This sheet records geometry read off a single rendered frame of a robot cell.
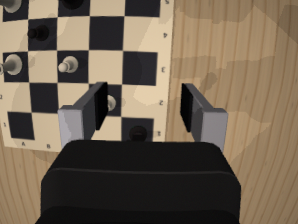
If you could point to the chessboard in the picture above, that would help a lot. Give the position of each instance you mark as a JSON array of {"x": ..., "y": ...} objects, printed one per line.
[{"x": 124, "y": 42}]

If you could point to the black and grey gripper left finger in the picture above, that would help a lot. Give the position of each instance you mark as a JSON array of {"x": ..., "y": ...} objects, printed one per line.
[{"x": 85, "y": 116}]

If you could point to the white pawn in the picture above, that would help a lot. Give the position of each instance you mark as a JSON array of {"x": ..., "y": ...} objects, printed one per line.
[
  {"x": 69, "y": 64},
  {"x": 111, "y": 103}
]

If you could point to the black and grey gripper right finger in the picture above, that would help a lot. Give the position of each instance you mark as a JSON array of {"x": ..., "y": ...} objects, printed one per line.
[{"x": 206, "y": 124}]

